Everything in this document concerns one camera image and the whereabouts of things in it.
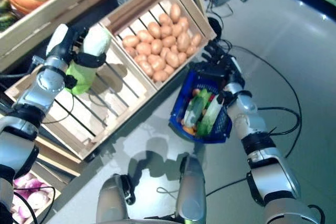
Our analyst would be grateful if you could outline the small napa cabbage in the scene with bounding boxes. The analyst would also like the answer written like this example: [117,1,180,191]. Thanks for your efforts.
[182,89,211,127]

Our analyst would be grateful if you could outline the green white napa cabbage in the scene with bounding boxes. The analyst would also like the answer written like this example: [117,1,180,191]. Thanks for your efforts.
[65,28,112,95]
[196,94,224,135]

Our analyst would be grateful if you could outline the green striped pumpkin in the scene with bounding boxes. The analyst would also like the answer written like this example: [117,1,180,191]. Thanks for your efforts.
[0,0,18,32]

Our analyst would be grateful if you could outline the purple white onion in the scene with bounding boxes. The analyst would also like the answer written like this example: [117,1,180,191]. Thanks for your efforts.
[27,191,52,209]

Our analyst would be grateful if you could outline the wooden slatted cabbage crate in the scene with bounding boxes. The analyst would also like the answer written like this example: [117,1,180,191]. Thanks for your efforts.
[4,23,158,161]

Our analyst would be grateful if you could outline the silver robot leg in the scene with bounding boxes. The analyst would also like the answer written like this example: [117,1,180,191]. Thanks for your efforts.
[175,154,207,224]
[96,174,132,224]

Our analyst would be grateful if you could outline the silver robot left leg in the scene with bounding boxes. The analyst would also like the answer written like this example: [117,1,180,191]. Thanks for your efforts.
[96,174,132,224]

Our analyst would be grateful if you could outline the wooden potato crate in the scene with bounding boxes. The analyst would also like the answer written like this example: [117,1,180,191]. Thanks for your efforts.
[99,0,217,91]

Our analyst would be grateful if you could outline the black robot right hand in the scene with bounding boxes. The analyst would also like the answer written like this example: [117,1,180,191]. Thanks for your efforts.
[194,39,246,84]

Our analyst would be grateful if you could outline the long black floor cable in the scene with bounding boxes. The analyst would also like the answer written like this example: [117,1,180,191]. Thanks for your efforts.
[230,45,302,158]

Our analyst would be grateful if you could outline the black cable coil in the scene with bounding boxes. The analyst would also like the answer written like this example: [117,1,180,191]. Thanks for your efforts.
[207,17,224,38]

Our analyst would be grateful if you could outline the silver robot right leg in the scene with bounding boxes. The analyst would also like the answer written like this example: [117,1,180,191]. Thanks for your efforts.
[175,154,207,224]

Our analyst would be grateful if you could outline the thin grey floor cord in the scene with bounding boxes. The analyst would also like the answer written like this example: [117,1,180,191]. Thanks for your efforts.
[156,186,182,199]

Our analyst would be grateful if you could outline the wooden pumpkin crate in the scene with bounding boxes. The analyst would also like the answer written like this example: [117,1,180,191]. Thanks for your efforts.
[0,0,163,72]

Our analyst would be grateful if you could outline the wooden onion crate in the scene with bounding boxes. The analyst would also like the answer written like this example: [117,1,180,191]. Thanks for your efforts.
[10,161,64,224]

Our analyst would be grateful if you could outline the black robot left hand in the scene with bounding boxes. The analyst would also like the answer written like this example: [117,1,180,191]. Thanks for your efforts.
[46,23,107,69]

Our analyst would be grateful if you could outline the blue plastic shopping basket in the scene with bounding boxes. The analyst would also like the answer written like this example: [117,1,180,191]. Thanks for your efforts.
[169,69,233,145]

